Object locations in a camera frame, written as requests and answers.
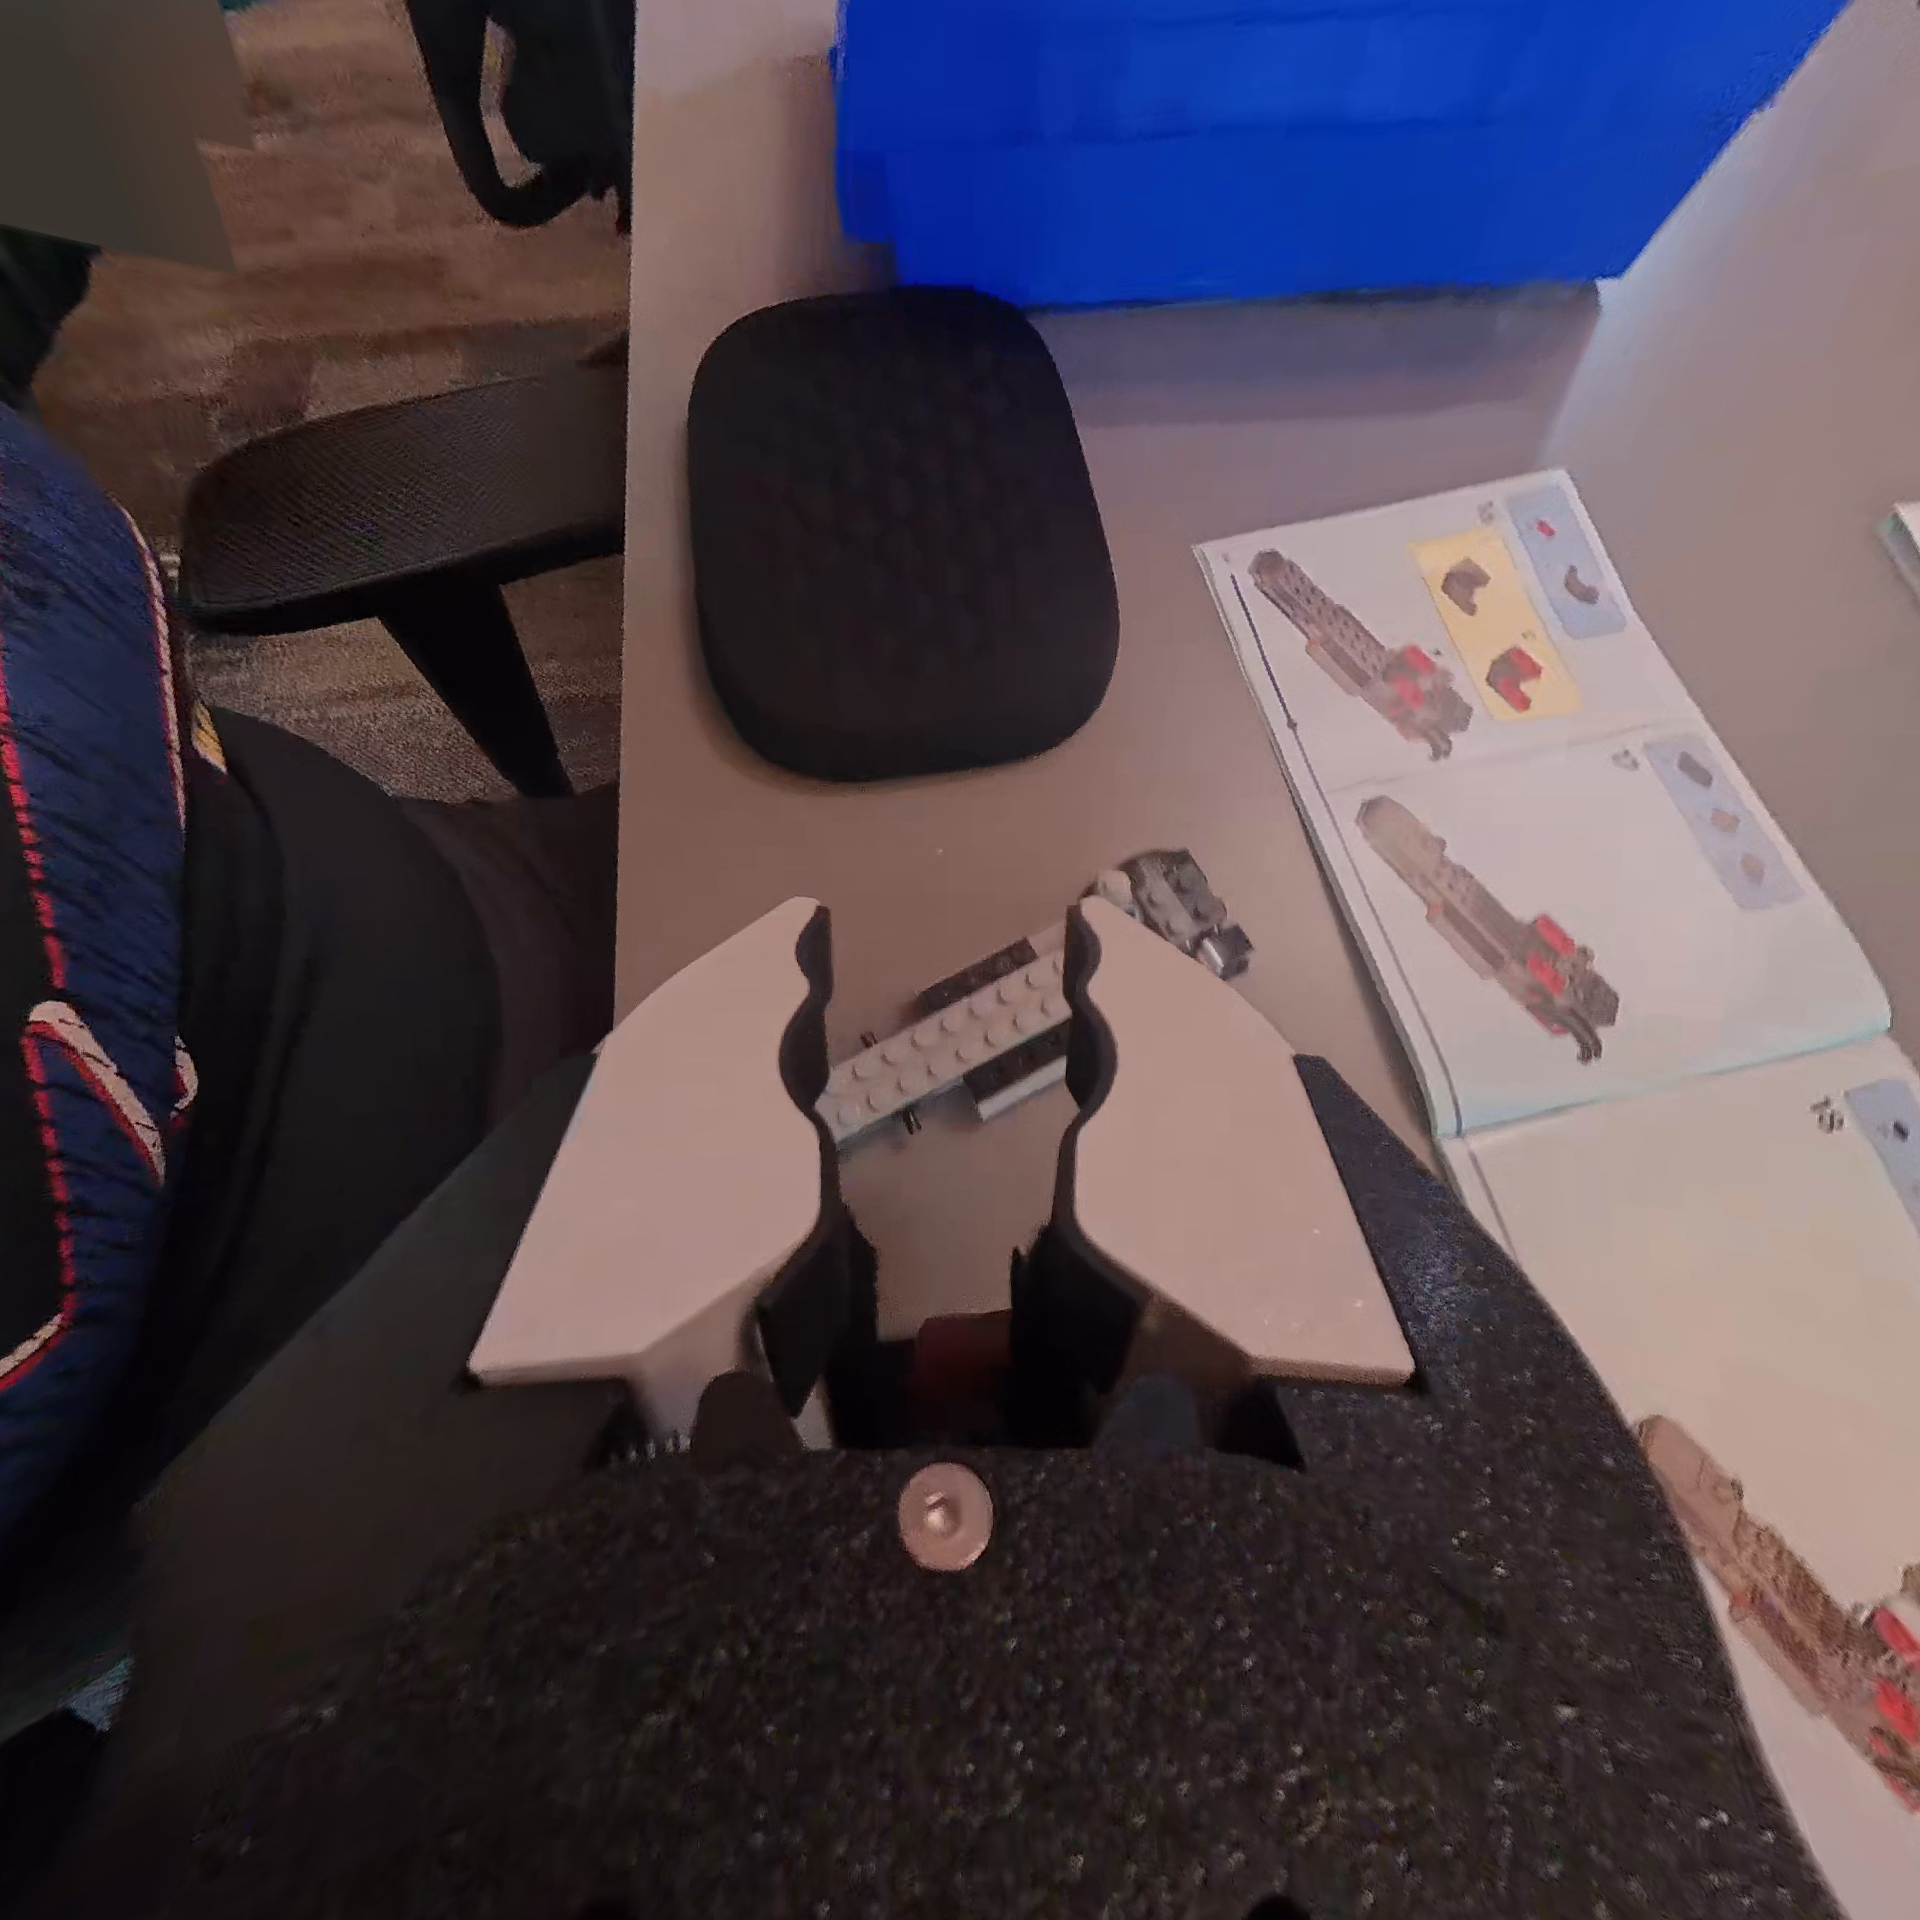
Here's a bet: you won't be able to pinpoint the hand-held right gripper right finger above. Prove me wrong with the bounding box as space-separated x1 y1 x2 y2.
1008 895 1418 1434

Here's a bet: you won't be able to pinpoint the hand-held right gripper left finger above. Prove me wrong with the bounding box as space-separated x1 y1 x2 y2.
465 897 885 1440

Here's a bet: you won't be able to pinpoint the long grey brick plate assembly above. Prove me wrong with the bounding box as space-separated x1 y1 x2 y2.
815 926 1089 1153

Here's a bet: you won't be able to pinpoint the grey desk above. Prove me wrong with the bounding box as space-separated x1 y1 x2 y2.
612 0 1920 1920

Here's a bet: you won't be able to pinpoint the small dark grey brick assembly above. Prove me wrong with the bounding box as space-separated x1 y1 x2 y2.
1095 847 1255 980

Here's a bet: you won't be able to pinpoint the person's black pants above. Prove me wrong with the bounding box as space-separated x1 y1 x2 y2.
151 706 621 1501

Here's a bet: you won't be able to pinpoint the toy brick instruction booklet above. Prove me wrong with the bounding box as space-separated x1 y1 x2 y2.
1191 469 1920 1920

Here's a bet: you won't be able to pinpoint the black padded wrist rest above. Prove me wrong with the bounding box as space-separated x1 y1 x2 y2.
687 285 1125 784

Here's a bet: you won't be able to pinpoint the blue patterned jacket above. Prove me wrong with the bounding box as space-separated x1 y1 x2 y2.
0 398 205 1577

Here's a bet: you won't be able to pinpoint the black office chair armrest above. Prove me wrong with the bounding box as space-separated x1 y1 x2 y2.
177 360 629 798

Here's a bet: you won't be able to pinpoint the blue plastic bin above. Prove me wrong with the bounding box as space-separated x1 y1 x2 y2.
833 0 1853 309

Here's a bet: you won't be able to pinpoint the black chair base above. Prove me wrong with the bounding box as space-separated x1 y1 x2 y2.
403 0 636 234

